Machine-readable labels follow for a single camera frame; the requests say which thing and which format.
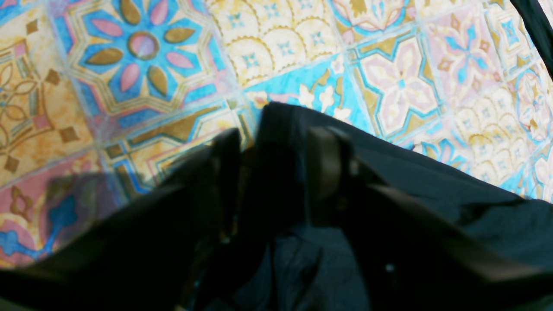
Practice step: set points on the black t-shirt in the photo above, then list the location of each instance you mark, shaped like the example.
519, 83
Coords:
432, 194

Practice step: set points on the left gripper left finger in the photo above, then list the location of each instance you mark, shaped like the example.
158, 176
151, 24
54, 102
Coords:
139, 258

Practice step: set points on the patterned tablecloth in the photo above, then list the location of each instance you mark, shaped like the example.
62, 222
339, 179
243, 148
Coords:
100, 98

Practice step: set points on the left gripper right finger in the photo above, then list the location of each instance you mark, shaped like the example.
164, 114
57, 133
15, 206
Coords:
410, 258

